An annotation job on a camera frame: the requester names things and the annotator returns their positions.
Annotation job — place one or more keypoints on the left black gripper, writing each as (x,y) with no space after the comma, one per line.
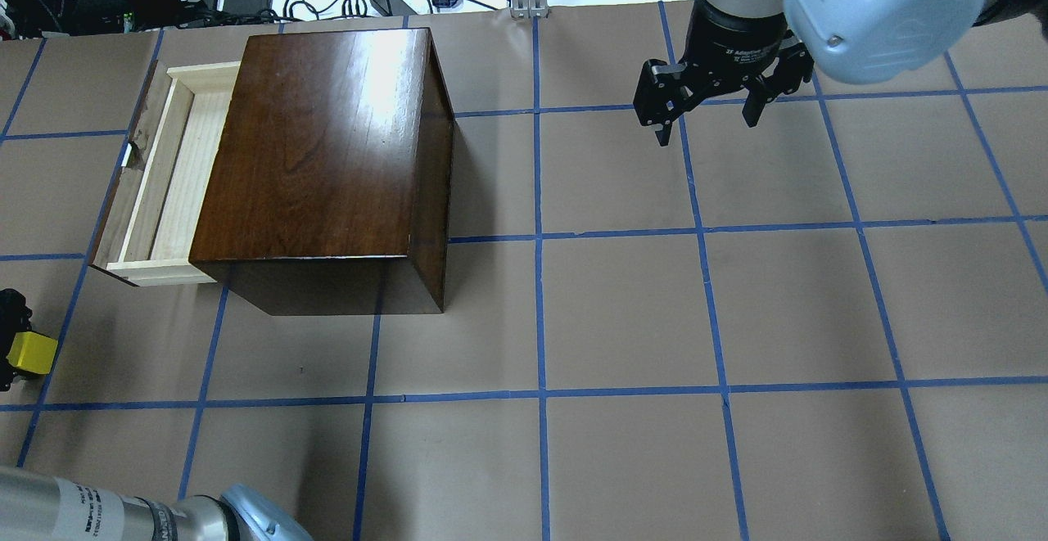
(3,336)

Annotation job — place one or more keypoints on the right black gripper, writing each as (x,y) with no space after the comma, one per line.
(735,43)

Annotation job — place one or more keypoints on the yellow cube block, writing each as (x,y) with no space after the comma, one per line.
(33,353)

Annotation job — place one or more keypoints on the light wood drawer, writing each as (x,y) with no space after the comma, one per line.
(151,213)

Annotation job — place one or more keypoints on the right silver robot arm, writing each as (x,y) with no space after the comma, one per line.
(859,41)

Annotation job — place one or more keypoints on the black power adapter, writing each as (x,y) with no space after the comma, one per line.
(392,8)

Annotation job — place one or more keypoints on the dark wooden cabinet box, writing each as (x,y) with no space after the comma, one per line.
(329,192)

